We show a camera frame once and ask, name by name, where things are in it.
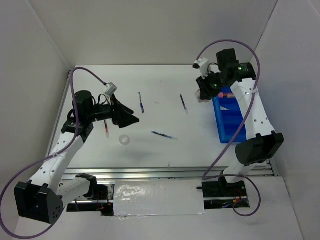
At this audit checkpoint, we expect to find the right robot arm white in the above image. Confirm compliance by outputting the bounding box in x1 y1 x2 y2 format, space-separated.
192 48 284 196

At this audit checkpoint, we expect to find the red pen refill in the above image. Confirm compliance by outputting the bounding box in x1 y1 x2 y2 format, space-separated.
103 119 110 138

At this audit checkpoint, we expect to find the clear tape roll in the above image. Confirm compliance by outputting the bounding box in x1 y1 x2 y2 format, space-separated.
119 134 131 146

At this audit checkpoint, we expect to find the blue pen refill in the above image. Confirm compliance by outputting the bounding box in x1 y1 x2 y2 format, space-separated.
151 131 178 141

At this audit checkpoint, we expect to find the white foil sheet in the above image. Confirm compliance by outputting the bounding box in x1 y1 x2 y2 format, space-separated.
113 179 205 217

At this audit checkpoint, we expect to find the blue compartment tray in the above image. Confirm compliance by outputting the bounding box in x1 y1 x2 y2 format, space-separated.
212 86 243 144

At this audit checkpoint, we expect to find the white eraser box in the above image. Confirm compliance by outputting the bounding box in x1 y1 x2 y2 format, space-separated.
220 106 229 111

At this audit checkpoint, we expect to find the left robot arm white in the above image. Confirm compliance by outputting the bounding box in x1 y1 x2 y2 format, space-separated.
14 90 140 225

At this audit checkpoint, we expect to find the pink glue stick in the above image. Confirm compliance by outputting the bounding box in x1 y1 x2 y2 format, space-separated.
218 92 235 99

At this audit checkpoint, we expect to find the purple pen refill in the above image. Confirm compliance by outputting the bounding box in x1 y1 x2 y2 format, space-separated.
180 94 189 114

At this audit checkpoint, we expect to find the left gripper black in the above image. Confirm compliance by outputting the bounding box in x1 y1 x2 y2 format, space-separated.
87 93 140 129

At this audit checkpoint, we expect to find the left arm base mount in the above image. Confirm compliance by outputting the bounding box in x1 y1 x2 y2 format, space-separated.
74 173 114 217

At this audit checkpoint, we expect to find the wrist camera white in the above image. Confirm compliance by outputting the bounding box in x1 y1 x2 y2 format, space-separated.
103 82 118 97
192 58 210 79

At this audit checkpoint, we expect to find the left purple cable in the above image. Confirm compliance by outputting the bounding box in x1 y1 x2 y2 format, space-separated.
0 67 111 238

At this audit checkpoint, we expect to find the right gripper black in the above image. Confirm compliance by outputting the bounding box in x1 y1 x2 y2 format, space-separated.
196 69 228 101

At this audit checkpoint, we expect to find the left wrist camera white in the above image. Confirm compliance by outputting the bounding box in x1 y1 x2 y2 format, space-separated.
103 82 118 97

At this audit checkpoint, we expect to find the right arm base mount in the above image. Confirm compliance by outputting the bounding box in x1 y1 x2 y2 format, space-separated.
196 177 250 210

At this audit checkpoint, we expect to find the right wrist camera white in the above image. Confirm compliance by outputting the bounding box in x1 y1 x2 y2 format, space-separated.
192 58 210 79

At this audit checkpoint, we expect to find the blue ballpoint pen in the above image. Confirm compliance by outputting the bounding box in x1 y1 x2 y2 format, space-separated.
138 92 145 114

